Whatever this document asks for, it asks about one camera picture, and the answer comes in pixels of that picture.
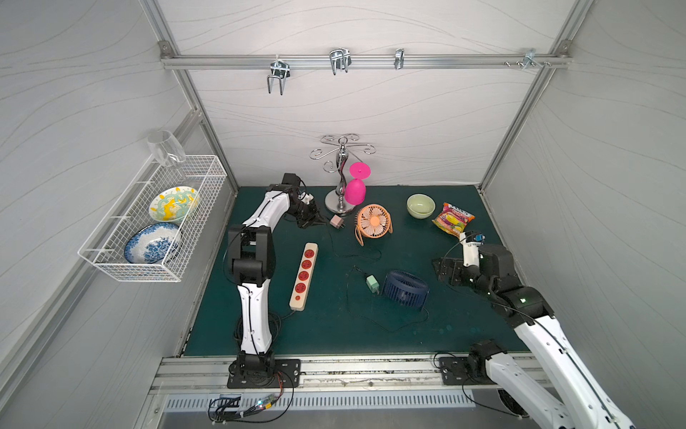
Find pink USB power adapter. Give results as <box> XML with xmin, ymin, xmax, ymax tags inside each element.
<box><xmin>330</xmin><ymin>214</ymin><xmax>344</xmax><ymax>230</ymax></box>

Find green USB power adapter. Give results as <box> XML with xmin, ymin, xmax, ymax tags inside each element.
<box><xmin>366</xmin><ymin>275</ymin><xmax>381</xmax><ymax>295</ymax></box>

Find white red power strip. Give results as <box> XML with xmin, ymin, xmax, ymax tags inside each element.
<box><xmin>289</xmin><ymin>242</ymin><xmax>319</xmax><ymax>312</ymax></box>

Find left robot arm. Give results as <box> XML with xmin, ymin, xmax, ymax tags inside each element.
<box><xmin>223</xmin><ymin>173</ymin><xmax>323</xmax><ymax>356</ymax></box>

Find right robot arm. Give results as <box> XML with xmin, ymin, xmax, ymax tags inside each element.
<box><xmin>432</xmin><ymin>241</ymin><xmax>634</xmax><ymax>428</ymax></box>

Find navy blue desk fan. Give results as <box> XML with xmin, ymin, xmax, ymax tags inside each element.
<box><xmin>382</xmin><ymin>270</ymin><xmax>430</xmax><ymax>309</ymax></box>

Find orange desk fan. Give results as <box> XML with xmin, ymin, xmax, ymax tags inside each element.
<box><xmin>355</xmin><ymin>204</ymin><xmax>393</xmax><ymax>247</ymax></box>

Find chrome cup holder stand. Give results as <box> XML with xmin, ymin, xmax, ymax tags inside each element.
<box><xmin>309</xmin><ymin>133</ymin><xmax>376</xmax><ymax>216</ymax></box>

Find colourful snack bag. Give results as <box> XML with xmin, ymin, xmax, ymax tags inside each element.
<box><xmin>432</xmin><ymin>203</ymin><xmax>475</xmax><ymax>237</ymax></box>

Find pink plastic goblet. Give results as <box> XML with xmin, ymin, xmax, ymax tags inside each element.
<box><xmin>345</xmin><ymin>162</ymin><xmax>371</xmax><ymax>206</ymax></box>

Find green bowl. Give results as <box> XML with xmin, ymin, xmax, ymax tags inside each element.
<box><xmin>407</xmin><ymin>194</ymin><xmax>436</xmax><ymax>219</ymax></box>

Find yellow green patterned plate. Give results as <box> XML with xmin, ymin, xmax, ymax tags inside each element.
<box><xmin>148</xmin><ymin>186</ymin><xmax>199</xmax><ymax>225</ymax></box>

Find metal double hook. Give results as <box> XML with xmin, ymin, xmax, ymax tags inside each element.
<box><xmin>266</xmin><ymin>59</ymin><xmax>291</xmax><ymax>96</ymax></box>

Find clear glass cup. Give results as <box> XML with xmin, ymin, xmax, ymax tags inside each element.
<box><xmin>146</xmin><ymin>130</ymin><xmax>186</xmax><ymax>167</ymax></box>

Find blue white patterned plate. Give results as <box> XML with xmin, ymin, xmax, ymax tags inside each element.
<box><xmin>124</xmin><ymin>223</ymin><xmax>183</xmax><ymax>264</ymax></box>

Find small metal hook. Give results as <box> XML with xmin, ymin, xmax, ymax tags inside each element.
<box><xmin>394</xmin><ymin>48</ymin><xmax>405</xmax><ymax>71</ymax></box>

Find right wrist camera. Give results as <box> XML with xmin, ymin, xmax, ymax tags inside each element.
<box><xmin>459</xmin><ymin>232</ymin><xmax>485</xmax><ymax>267</ymax></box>

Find black orange fan cable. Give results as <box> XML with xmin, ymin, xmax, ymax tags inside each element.
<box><xmin>320</xmin><ymin>213</ymin><xmax>382</xmax><ymax>264</ymax></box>

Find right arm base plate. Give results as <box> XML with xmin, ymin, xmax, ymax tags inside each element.
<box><xmin>437</xmin><ymin>355</ymin><xmax>495</xmax><ymax>386</ymax></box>

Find black power strip cord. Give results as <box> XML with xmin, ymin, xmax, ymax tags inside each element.
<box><xmin>233</xmin><ymin>307</ymin><xmax>297</xmax><ymax>350</ymax></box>

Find white wire basket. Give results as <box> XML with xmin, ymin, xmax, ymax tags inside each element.
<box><xmin>78</xmin><ymin>155</ymin><xmax>227</xmax><ymax>282</ymax></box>

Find metal wire hook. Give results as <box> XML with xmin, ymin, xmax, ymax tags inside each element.
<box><xmin>329</xmin><ymin>48</ymin><xmax>352</xmax><ymax>75</ymax></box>

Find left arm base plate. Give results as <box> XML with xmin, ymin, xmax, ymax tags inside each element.
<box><xmin>226</xmin><ymin>355</ymin><xmax>302</xmax><ymax>390</ymax></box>

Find aluminium top rail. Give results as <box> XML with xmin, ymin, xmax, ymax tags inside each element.
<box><xmin>161</xmin><ymin>52</ymin><xmax>573</xmax><ymax>72</ymax></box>

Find aluminium rail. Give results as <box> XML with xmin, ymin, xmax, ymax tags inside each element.
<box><xmin>161</xmin><ymin>52</ymin><xmax>573</xmax><ymax>72</ymax></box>
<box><xmin>149</xmin><ymin>352</ymin><xmax>447</xmax><ymax>394</ymax></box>

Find aluminium front rail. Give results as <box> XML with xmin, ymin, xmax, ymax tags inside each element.
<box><xmin>149</xmin><ymin>352</ymin><xmax>447</xmax><ymax>394</ymax></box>

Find metal bracket hook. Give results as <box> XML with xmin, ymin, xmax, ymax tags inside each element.
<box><xmin>504</xmin><ymin>48</ymin><xmax>552</xmax><ymax>71</ymax></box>

